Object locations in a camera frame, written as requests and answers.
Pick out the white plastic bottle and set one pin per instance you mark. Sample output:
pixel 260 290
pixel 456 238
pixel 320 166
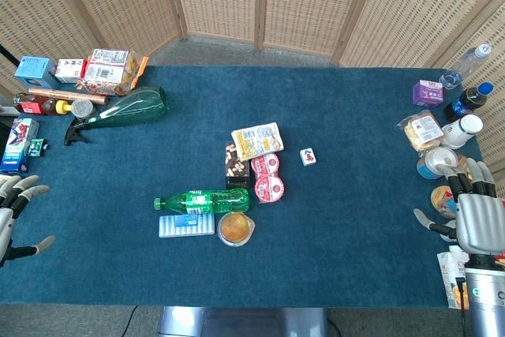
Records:
pixel 462 132

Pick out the white mahjong tile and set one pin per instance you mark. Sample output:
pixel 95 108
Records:
pixel 308 157

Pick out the small white red carton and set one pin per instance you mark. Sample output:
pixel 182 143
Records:
pixel 70 70

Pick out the red white sealed cup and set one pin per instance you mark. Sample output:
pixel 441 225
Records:
pixel 265 164
pixel 269 189

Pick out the blue can with white lid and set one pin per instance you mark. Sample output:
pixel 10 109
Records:
pixel 434 161

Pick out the copper coloured tube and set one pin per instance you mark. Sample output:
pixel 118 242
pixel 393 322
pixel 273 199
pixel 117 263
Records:
pixel 67 95

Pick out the blue felt table cloth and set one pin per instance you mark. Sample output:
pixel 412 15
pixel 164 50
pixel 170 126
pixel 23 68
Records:
pixel 335 234

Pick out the amber tea bottle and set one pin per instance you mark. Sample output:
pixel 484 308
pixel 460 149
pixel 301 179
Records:
pixel 463 163

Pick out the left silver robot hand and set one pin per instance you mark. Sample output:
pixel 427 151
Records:
pixel 8 226

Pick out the dark cola bottle blue cap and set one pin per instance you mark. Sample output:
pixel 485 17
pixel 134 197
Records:
pixel 469 101

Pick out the green plastic soda bottle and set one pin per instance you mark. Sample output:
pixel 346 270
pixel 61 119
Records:
pixel 209 201

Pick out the yellow white snack packet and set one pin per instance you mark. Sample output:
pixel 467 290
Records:
pixel 258 140

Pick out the large printed snack bag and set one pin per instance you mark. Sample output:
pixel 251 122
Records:
pixel 106 72

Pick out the silver can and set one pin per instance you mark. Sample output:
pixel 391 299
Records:
pixel 82 108

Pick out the round orange tin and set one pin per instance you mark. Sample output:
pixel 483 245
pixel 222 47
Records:
pixel 441 197

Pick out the light blue box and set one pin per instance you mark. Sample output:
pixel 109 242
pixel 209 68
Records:
pixel 33 70

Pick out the blue toothpaste box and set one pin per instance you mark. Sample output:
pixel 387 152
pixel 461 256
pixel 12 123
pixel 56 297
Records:
pixel 17 143

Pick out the dark box of nuts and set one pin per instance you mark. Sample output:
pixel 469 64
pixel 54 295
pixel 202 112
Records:
pixel 236 169

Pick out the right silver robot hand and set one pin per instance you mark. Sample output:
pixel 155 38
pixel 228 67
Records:
pixel 479 222

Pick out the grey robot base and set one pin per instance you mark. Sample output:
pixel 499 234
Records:
pixel 240 323

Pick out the clear water bottle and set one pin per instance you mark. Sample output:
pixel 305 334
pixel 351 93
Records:
pixel 465 64

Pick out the bagged bread slices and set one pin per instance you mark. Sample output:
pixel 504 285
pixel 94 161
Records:
pixel 422 129

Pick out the purple box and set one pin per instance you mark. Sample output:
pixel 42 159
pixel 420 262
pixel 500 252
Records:
pixel 427 93

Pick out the orange juice carton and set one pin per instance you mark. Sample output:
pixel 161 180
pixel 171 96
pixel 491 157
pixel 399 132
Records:
pixel 450 278

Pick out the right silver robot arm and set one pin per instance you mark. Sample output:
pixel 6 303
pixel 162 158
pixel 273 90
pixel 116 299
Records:
pixel 487 305

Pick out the green bottle with black trigger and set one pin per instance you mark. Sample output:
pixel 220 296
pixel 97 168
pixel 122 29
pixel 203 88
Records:
pixel 134 108

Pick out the blue white striped box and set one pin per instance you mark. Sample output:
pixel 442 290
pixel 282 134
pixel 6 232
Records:
pixel 185 225

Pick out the orange jelly cup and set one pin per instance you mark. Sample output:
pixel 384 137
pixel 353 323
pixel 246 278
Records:
pixel 235 228

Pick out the wicker folding screen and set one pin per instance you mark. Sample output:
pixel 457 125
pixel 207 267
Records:
pixel 307 1

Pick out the small green black item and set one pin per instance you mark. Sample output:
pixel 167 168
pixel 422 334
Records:
pixel 36 147

